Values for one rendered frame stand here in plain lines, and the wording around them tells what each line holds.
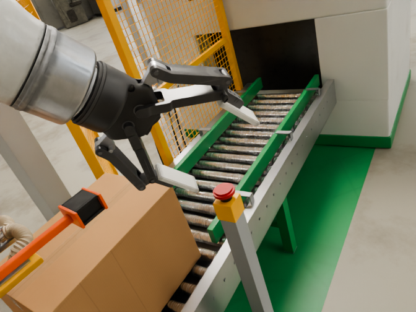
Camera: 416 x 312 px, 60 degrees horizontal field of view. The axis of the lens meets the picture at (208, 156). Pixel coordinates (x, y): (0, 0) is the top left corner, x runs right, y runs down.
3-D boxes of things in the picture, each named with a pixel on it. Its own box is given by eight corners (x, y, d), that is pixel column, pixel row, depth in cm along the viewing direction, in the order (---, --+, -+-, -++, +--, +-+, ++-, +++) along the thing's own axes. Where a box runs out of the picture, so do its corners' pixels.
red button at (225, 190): (221, 189, 117) (218, 180, 115) (240, 192, 113) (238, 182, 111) (211, 203, 113) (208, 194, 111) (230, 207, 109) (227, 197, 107)
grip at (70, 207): (91, 200, 100) (83, 186, 98) (108, 207, 95) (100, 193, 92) (66, 220, 96) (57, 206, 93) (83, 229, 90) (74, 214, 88)
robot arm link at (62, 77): (14, 78, 41) (65, 99, 44) (4, 124, 34) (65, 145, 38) (49, 10, 37) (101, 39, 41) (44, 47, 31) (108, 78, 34)
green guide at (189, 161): (251, 87, 296) (249, 77, 292) (263, 86, 290) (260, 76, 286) (127, 221, 191) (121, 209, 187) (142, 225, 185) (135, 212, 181)
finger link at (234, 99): (207, 86, 44) (221, 67, 43) (235, 103, 47) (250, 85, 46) (210, 93, 43) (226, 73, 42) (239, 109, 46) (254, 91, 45)
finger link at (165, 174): (160, 176, 49) (157, 180, 49) (199, 190, 53) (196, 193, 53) (156, 161, 51) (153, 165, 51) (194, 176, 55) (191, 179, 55)
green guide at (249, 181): (316, 85, 266) (314, 73, 262) (330, 84, 260) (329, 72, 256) (211, 242, 161) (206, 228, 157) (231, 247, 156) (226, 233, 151)
